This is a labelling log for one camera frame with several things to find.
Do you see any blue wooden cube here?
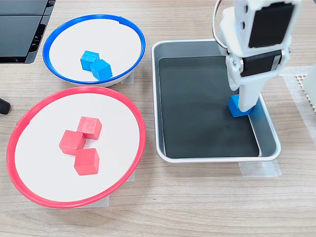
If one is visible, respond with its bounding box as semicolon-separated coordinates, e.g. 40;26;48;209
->
80;50;100;72
90;59;113;81
227;95;252;118

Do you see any red wooden cube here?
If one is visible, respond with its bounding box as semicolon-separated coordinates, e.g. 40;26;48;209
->
74;148;100;176
58;129;86;156
76;116;103;140

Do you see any black tray liner mat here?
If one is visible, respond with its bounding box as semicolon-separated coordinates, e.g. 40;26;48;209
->
158;56;261;159

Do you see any silver metal tray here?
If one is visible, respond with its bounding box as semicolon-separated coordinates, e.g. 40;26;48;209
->
151;39;282;163

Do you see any translucent tape sheet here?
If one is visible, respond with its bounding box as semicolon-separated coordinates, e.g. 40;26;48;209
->
274;65;316;144

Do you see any white mesh mat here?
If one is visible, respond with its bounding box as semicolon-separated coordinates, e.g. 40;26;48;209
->
295;74;316;112

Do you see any blue-rimmed white dish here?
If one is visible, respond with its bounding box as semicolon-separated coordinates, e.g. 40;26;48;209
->
42;14;146;87

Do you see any red-rimmed white dish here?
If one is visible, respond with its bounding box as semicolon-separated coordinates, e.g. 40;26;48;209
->
6;86;147;209

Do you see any black electronic device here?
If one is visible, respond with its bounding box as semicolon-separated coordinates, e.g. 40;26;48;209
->
0;0;57;64

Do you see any black rounded foot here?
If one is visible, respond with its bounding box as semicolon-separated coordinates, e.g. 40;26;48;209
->
0;97;11;115

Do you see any red white arm cable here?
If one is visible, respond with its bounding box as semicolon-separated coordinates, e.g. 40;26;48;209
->
212;0;232;54

